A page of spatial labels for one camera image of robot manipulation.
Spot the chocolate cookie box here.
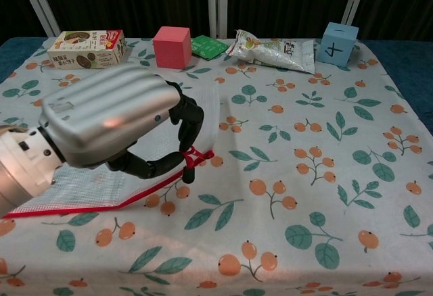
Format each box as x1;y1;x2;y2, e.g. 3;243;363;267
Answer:
46;29;128;71

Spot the silver snack bag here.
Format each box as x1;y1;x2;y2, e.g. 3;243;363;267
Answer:
225;28;317;75

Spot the red zipper pull cord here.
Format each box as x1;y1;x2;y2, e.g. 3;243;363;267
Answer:
181;145;208;184

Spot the clear mesh zipper bag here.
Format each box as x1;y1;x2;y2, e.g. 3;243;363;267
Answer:
0;84;221;221

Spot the red foam cube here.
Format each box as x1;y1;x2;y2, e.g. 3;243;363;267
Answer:
152;26;193;70

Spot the floral fruit tablecloth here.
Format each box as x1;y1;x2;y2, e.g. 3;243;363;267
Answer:
0;36;433;296

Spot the blue foam number cube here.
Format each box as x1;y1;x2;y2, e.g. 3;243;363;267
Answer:
315;22;360;66

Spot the green sachet packet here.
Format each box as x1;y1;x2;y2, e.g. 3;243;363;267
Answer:
191;34;229;61

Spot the white frame post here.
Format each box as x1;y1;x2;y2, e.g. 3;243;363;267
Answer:
15;0;62;39
341;0;371;40
206;0;229;40

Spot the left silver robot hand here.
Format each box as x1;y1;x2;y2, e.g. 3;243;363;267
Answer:
37;65;206;180

